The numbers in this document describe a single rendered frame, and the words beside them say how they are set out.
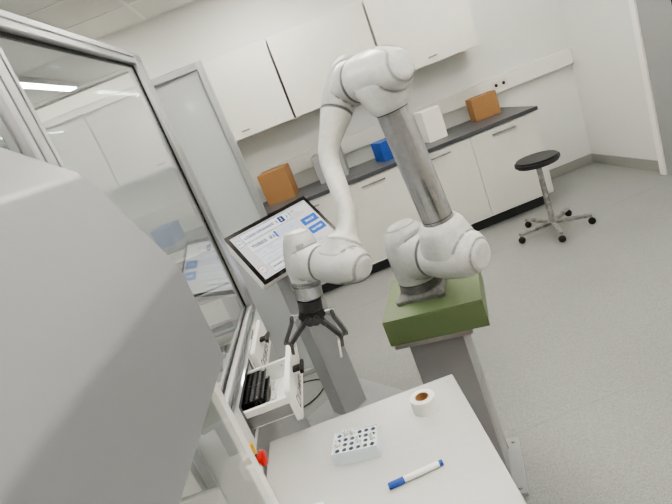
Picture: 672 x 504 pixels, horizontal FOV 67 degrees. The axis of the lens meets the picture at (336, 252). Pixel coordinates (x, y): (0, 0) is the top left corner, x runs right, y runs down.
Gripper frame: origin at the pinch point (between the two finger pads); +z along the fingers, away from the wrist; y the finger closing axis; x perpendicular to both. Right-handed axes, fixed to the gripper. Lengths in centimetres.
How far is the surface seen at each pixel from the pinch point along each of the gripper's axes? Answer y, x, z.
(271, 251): 18, -88, -13
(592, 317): -148, -106, 60
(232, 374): 25.6, 9.3, -4.0
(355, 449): -6.4, 35.3, 8.8
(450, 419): -32.0, 32.3, 7.3
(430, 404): -28.1, 27.5, 5.1
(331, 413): 4, -101, 88
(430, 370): -38.3, -20.1, 23.7
